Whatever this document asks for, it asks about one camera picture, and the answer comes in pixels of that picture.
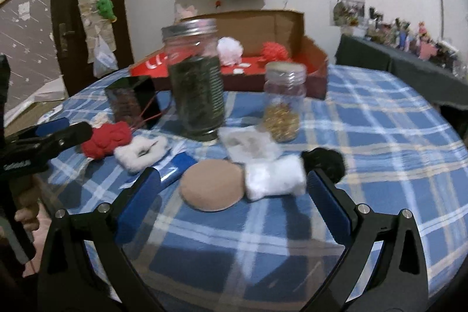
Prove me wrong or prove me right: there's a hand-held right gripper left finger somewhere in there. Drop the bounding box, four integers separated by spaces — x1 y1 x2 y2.
37 168 172 312

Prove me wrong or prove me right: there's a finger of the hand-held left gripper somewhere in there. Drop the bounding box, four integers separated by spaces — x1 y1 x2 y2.
22 121 93 166
5 118 71 148

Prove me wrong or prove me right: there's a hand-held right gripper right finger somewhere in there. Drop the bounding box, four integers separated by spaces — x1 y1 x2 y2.
306 169 430 312

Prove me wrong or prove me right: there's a red knitted flower with cord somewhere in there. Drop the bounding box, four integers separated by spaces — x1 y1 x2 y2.
80 96 171 160

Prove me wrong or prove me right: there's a small white fluffy scrunchie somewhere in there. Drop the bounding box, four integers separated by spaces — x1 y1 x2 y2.
114 135 169 174

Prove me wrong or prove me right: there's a white tissue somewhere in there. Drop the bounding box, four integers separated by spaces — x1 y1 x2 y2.
218 125 282 163

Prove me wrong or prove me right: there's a cardboard box with red lining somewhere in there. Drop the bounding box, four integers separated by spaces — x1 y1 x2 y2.
130 9 330 101

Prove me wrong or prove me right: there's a person's left hand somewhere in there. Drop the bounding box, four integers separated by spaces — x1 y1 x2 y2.
13 175 42 234

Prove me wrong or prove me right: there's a black pompom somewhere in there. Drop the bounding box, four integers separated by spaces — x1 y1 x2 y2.
300 147 346 185

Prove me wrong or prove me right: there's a blue packet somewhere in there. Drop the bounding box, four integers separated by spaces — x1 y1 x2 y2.
161 153 198 188

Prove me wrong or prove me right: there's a white fluffy cloth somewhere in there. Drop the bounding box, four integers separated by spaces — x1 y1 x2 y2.
243 155 307 202

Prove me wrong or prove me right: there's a black glossy box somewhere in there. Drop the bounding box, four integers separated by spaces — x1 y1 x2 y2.
104 75 161 130

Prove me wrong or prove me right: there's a round tan sponge pad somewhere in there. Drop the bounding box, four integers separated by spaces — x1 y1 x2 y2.
179 159 245 213

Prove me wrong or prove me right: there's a blue plaid tablecloth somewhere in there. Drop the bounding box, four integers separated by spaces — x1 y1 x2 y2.
35 63 468 312

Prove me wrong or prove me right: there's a clear plastic bag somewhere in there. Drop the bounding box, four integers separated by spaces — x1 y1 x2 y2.
93 36 119 78

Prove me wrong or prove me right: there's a clear plastic jar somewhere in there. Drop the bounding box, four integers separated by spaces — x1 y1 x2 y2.
264 62 307 143

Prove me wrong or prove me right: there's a beige hanging door organiser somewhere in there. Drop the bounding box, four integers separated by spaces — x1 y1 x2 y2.
71 0 118 64

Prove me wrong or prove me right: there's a dark brown door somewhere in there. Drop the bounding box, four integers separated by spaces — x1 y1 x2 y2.
51 0 134 97

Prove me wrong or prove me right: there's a green plush toy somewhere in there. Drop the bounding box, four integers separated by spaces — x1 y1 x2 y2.
96 0 118 22

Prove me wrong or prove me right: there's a glass jar with metal lid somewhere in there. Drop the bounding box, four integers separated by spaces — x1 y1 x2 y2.
161 19 220 68

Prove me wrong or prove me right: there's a dark green table cloth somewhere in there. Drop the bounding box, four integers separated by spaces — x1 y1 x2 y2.
334 34 468 108

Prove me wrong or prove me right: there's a red foam net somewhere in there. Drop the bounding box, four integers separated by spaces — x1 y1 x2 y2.
260 42 293 63

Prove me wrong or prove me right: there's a white mesh bath loofah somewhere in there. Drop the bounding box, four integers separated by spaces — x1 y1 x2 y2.
217 37 244 67

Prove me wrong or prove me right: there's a row of figurines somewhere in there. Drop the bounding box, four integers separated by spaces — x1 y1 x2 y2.
333 0 468 75

